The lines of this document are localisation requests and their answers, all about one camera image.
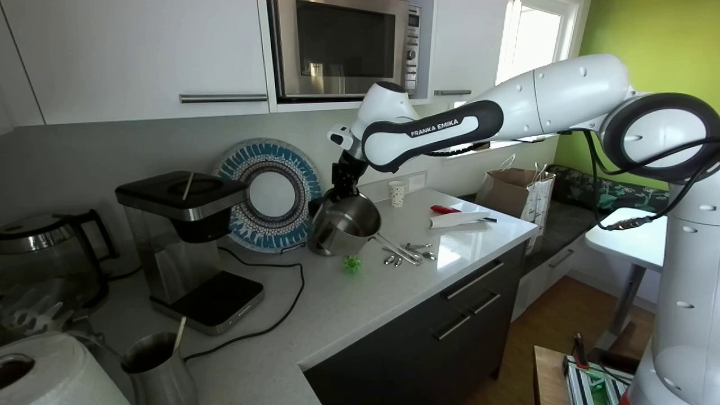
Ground steel cup with stick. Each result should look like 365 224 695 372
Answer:
122 319 197 405

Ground silver metal fork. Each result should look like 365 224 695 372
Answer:
385 243 437 266

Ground red black lighter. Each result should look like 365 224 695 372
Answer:
430 204 458 214

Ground white side table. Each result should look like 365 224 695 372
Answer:
585 207 665 351

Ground black silver coffee maker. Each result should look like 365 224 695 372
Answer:
115 171 263 335

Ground patterned paper cup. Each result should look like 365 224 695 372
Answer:
389 179 406 209

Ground white wall outlet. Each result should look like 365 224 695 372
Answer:
406 174 428 192

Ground stainless steel microwave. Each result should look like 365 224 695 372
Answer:
268 0 420 101

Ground green plastic utensil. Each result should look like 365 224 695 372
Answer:
342 254 361 275

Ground black power cable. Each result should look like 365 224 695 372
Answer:
179 246 307 364

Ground white paper towel roll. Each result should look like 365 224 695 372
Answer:
0 333 130 405

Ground blue white decorative plate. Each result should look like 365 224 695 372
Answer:
213 138 322 254

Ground silver steel pot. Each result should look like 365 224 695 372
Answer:
307 193 382 257

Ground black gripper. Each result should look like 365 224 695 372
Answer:
330 152 367 189

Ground white upper cabinet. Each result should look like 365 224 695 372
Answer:
2 0 268 123

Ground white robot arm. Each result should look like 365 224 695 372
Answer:
330 53 720 405

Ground silver metal spoon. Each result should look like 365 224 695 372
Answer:
371 233 420 266

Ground dark lower cabinet drawers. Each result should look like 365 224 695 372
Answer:
305 247 522 405

